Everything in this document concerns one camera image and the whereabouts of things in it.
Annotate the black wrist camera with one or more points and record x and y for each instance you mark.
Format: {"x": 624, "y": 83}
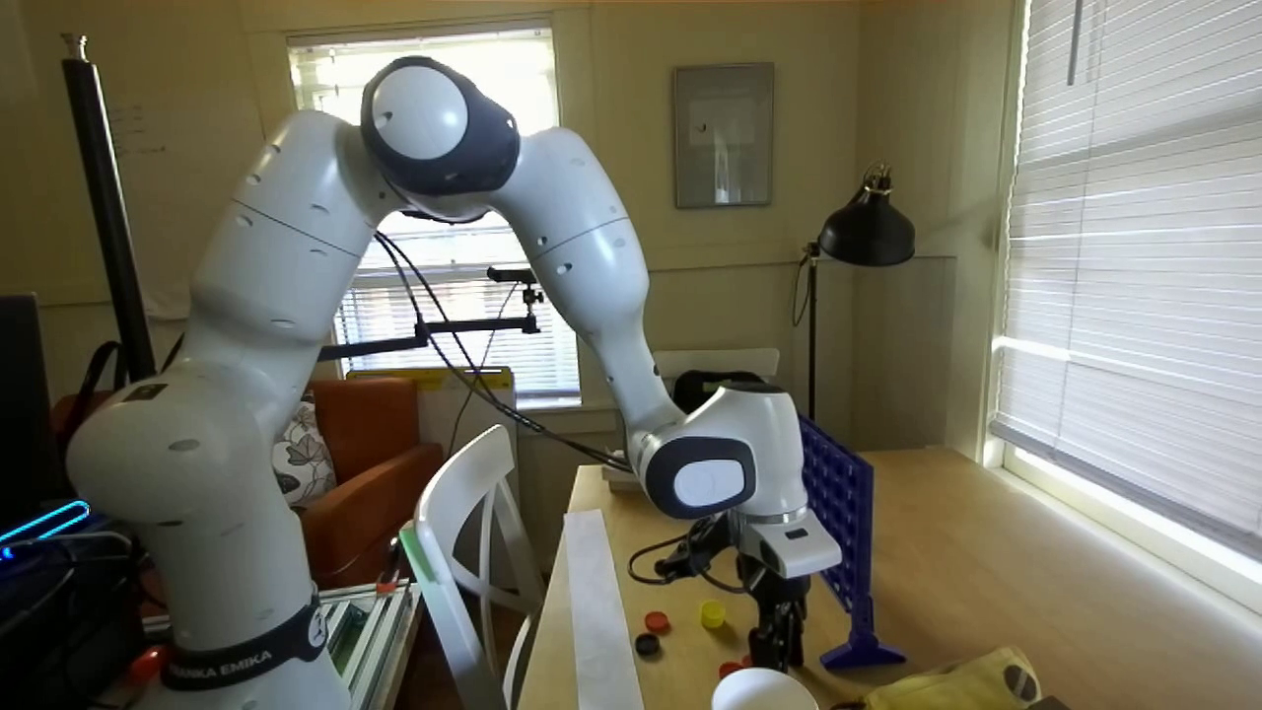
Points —
{"x": 690, "y": 545}

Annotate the grey framed wall panel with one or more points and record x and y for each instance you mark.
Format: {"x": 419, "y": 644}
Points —
{"x": 721, "y": 133}

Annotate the grey cabinet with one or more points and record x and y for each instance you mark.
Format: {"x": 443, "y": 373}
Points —
{"x": 908, "y": 350}

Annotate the yellow banana toy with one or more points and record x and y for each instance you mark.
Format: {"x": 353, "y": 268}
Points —
{"x": 959, "y": 685}

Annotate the black electronics box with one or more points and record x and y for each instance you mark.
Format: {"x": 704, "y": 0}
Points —
{"x": 53, "y": 615}

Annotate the blue gameboard with holes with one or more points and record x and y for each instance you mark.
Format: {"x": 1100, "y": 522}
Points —
{"x": 842, "y": 526}

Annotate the orange game chip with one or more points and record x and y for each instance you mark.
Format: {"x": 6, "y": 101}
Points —
{"x": 654, "y": 620}
{"x": 730, "y": 669}

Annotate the white wooden chair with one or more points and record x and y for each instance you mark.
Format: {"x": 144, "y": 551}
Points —
{"x": 475, "y": 498}

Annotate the patterned cushion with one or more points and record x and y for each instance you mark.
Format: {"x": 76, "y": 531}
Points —
{"x": 299, "y": 455}

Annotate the stack of books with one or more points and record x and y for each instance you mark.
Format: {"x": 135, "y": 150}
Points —
{"x": 368, "y": 632}

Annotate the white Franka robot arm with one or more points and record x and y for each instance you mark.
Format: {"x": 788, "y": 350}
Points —
{"x": 261, "y": 327}

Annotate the white window blind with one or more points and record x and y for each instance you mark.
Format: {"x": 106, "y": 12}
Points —
{"x": 1130, "y": 263}

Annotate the black slanted pole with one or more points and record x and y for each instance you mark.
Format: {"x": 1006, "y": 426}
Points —
{"x": 113, "y": 210}

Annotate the black monitor screen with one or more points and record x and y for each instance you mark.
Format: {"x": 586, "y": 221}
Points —
{"x": 22, "y": 396}

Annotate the orange armchair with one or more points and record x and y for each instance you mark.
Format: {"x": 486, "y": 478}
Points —
{"x": 374, "y": 459}

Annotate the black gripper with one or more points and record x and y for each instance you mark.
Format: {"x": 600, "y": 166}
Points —
{"x": 774, "y": 585}

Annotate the black floor lamp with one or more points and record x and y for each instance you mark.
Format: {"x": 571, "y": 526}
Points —
{"x": 868, "y": 230}

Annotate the white dotted paper cup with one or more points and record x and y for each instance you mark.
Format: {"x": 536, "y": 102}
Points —
{"x": 762, "y": 693}

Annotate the black game chip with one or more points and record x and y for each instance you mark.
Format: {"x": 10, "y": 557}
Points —
{"x": 646, "y": 644}

